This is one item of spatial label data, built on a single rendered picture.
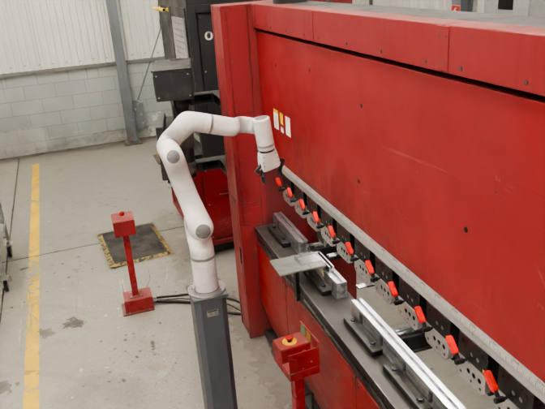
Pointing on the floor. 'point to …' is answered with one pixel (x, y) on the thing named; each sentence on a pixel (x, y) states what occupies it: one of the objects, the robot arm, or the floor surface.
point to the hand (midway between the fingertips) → (272, 178)
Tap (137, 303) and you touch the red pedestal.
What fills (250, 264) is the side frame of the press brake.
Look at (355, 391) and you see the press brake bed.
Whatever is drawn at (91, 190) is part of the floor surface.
